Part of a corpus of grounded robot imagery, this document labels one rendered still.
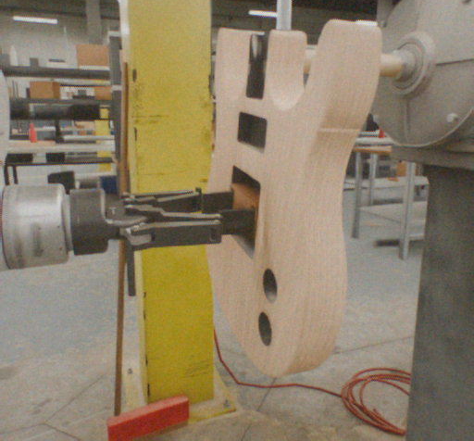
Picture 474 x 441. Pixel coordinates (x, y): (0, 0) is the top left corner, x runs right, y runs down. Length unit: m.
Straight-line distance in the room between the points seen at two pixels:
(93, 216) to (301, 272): 0.22
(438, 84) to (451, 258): 0.36
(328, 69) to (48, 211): 0.30
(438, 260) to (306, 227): 0.55
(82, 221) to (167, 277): 1.10
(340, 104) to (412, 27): 0.39
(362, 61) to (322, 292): 0.21
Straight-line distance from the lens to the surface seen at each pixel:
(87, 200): 0.45
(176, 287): 1.55
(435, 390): 1.01
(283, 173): 0.41
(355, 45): 0.35
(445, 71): 0.67
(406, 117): 0.71
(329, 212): 0.39
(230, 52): 0.61
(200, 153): 1.45
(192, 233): 0.43
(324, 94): 0.35
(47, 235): 0.44
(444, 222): 0.88
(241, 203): 0.51
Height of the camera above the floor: 1.17
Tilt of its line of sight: 12 degrees down
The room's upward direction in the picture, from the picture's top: straight up
